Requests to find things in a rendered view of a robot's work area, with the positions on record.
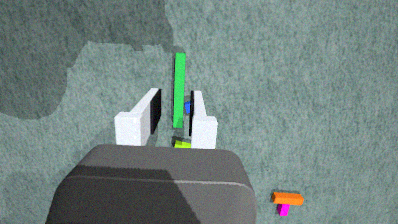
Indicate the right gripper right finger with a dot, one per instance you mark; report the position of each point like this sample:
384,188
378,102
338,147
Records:
202,128

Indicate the orange rectangular block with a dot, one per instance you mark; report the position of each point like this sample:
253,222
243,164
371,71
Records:
287,198

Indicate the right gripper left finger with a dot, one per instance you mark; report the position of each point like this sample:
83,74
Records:
134,127

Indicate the small blue cube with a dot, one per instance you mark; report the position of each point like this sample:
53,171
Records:
187,106

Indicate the magenta block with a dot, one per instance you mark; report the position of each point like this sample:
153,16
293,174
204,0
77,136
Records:
283,209

